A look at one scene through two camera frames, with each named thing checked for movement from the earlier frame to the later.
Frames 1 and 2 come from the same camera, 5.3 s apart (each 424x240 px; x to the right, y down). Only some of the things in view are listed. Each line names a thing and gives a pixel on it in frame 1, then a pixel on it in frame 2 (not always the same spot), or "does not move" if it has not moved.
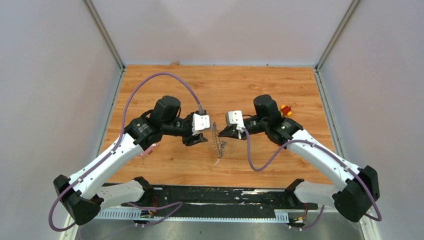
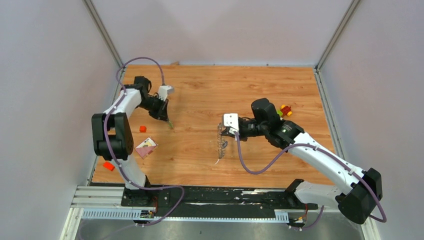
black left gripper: (191, 140) -> (162, 114)
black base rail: (279, 195) does not move
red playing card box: (148, 150) does not move
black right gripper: (229, 132) does not move
